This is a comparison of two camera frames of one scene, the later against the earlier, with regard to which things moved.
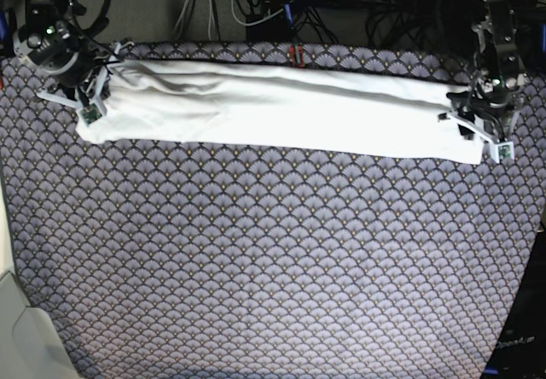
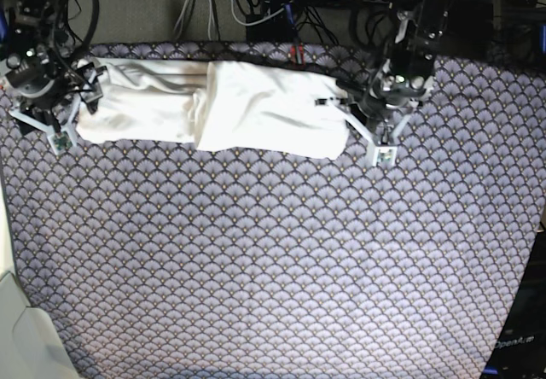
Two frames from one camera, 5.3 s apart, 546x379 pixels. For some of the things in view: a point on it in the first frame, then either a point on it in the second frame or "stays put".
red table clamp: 301,60 stays put
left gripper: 57,50 -> 41,78
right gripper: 487,100 -> 390,87
